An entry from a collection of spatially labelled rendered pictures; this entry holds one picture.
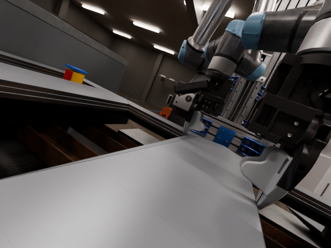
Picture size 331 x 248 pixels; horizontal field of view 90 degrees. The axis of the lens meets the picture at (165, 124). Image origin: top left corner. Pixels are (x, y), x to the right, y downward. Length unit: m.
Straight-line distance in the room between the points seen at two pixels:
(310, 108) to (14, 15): 0.91
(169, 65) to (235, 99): 9.92
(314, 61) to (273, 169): 0.14
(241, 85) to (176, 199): 1.00
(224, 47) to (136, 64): 11.33
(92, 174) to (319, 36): 0.30
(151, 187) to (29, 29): 0.84
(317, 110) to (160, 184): 0.20
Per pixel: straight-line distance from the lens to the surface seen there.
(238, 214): 0.23
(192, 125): 0.52
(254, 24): 0.45
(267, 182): 0.27
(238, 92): 1.12
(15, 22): 0.91
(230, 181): 0.33
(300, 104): 0.26
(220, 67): 0.52
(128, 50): 12.39
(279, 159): 0.27
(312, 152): 0.25
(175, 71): 10.74
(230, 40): 0.54
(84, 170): 0.17
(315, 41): 0.29
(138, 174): 0.19
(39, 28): 0.94
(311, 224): 0.88
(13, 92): 0.43
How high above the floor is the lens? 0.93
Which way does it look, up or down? 9 degrees down
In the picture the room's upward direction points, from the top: 24 degrees clockwise
